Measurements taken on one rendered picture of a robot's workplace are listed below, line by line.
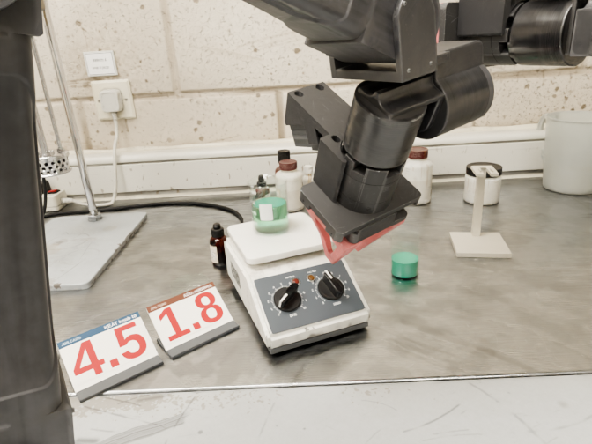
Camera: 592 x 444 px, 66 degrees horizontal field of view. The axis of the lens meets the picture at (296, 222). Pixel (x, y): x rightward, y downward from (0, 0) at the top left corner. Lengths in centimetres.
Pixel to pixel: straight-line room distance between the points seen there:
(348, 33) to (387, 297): 40
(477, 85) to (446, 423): 30
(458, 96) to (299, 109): 14
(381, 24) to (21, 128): 22
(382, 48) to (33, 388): 29
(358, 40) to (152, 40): 82
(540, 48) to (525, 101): 70
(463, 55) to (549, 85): 79
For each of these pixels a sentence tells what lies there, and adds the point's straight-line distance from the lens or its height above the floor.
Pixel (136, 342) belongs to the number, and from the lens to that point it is 57.
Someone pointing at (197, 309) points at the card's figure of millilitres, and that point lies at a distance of 59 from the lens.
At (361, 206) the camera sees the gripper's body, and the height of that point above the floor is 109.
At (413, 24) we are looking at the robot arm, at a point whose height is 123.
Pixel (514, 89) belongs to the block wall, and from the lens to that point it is 116.
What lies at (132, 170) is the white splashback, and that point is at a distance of 111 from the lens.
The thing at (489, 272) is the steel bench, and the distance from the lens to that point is 72.
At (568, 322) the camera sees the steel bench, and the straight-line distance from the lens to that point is 64.
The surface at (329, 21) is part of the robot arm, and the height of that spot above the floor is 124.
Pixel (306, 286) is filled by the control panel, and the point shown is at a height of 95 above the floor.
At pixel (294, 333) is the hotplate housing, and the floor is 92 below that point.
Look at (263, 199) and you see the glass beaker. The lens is 59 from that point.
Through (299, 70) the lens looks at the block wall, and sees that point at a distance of 106.
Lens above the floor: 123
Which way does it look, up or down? 22 degrees down
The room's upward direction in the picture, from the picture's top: 4 degrees counter-clockwise
